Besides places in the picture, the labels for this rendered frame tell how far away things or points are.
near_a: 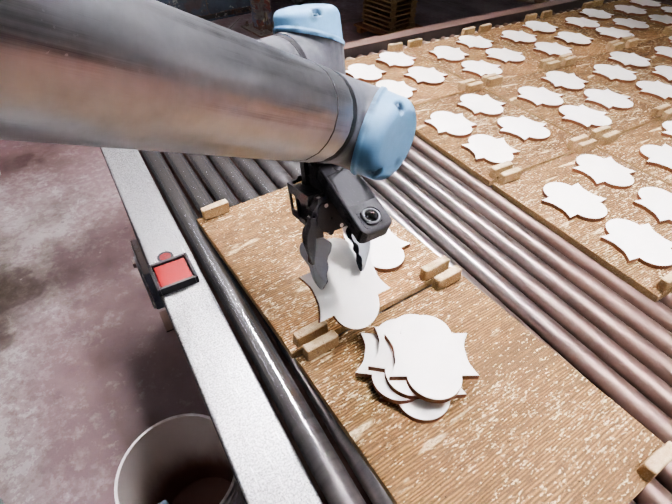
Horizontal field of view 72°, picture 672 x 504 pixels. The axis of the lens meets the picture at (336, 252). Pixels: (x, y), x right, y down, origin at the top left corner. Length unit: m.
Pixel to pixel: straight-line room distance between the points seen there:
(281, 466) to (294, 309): 0.26
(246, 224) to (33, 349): 1.44
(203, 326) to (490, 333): 0.48
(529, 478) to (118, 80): 0.63
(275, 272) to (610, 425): 0.58
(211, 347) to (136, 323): 1.36
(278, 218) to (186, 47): 0.76
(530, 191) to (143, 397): 1.49
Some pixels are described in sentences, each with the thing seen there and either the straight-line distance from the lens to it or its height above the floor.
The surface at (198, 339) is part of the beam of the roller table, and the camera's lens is 0.82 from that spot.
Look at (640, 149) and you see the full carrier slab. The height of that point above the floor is 0.95.
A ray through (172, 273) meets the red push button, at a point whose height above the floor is 0.93.
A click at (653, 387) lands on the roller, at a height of 0.92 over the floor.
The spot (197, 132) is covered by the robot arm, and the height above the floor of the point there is 1.43.
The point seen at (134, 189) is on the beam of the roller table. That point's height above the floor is 0.92.
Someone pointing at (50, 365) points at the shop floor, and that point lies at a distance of 2.17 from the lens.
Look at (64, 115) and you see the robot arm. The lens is 0.22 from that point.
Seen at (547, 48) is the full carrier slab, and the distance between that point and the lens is 2.02.
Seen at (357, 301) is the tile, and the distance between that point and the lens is 0.71.
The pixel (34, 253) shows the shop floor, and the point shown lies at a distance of 2.72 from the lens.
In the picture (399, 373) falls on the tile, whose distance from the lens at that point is 0.68.
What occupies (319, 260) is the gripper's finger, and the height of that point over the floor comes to 1.11.
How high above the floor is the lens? 1.55
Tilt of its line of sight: 43 degrees down
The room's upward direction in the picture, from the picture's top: straight up
